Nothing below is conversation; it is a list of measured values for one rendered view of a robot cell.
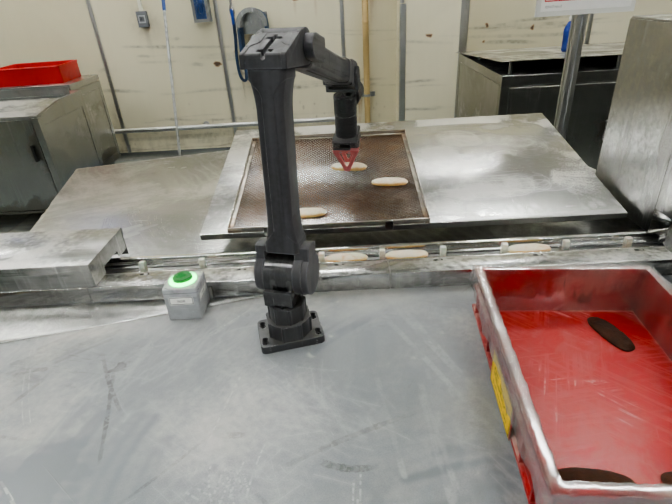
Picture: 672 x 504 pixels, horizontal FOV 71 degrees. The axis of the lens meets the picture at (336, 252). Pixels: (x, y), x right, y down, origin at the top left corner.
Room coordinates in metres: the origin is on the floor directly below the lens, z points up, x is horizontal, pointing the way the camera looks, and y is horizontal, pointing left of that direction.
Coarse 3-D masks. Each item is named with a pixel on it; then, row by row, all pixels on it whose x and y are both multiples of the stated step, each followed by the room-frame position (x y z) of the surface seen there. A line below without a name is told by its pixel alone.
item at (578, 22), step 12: (576, 24) 1.76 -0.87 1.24; (576, 36) 1.76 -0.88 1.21; (576, 48) 1.76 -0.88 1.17; (564, 60) 1.79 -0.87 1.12; (576, 60) 1.75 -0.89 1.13; (564, 72) 1.78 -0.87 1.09; (576, 72) 1.75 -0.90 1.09; (564, 84) 1.76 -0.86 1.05; (564, 96) 1.76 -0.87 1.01; (564, 108) 1.76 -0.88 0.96; (564, 120) 1.76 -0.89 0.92; (564, 132) 1.75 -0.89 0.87
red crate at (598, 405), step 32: (480, 320) 0.71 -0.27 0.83; (512, 320) 0.72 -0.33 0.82; (544, 320) 0.71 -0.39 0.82; (576, 320) 0.71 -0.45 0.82; (608, 320) 0.70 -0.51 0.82; (544, 352) 0.62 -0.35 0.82; (576, 352) 0.62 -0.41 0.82; (608, 352) 0.61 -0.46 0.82; (640, 352) 0.61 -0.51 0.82; (544, 384) 0.55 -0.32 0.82; (576, 384) 0.55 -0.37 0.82; (608, 384) 0.54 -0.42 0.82; (640, 384) 0.54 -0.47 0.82; (544, 416) 0.49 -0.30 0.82; (576, 416) 0.48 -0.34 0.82; (608, 416) 0.48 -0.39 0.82; (640, 416) 0.48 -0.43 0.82; (576, 448) 0.43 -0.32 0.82; (608, 448) 0.43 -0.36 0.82; (640, 448) 0.42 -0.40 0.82; (640, 480) 0.38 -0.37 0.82
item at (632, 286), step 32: (480, 288) 0.69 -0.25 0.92; (512, 288) 0.74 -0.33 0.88; (544, 288) 0.74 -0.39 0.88; (576, 288) 0.73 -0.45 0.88; (608, 288) 0.72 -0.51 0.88; (640, 288) 0.71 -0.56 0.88; (640, 320) 0.69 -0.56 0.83; (512, 352) 0.52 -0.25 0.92; (512, 384) 0.46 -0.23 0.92; (512, 416) 0.43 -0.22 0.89; (544, 448) 0.36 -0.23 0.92; (544, 480) 0.32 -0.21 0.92; (576, 480) 0.32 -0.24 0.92
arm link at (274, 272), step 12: (264, 264) 0.73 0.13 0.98; (276, 264) 0.72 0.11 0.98; (288, 264) 0.72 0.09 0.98; (264, 276) 0.72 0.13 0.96; (276, 276) 0.71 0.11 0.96; (288, 276) 0.71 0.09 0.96; (264, 288) 0.72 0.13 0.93; (276, 288) 0.72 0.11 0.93; (288, 288) 0.71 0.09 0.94; (264, 300) 0.71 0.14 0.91; (276, 300) 0.70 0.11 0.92; (288, 300) 0.70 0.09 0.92
